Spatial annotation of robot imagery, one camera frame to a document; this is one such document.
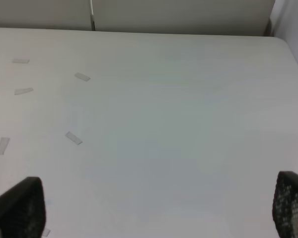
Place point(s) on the clear tape back centre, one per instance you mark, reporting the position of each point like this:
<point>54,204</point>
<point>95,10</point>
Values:
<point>21,61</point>

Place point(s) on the clear tape front right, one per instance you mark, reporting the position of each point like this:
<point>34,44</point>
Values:
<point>46,232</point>

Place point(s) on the clear tape under shirt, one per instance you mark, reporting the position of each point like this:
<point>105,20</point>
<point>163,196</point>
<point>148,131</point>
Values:
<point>23,91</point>

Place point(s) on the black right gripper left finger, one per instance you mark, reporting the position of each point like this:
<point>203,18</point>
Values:
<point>22,210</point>

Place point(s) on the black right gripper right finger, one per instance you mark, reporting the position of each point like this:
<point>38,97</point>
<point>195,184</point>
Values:
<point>285,205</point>

